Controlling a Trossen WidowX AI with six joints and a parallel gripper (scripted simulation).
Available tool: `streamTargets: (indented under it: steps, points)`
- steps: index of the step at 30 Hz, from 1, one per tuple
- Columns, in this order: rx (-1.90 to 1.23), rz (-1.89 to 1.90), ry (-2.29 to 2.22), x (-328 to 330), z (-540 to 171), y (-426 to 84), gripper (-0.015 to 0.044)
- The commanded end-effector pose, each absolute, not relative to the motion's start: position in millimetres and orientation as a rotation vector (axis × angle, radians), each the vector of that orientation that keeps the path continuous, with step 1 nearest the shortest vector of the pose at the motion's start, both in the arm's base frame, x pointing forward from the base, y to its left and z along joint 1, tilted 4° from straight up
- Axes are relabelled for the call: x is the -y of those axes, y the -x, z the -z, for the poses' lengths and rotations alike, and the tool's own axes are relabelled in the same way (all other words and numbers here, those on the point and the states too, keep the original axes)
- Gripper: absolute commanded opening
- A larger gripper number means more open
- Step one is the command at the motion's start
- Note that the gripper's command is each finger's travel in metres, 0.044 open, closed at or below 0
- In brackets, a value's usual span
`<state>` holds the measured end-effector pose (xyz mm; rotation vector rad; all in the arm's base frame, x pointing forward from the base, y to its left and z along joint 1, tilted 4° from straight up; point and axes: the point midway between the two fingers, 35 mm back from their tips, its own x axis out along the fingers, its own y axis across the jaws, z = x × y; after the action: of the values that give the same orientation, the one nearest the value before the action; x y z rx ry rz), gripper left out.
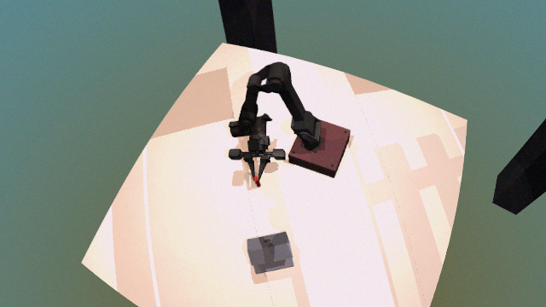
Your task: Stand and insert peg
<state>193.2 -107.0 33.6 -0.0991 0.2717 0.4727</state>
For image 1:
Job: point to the red peg with white band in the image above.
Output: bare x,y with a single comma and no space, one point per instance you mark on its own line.
257,181

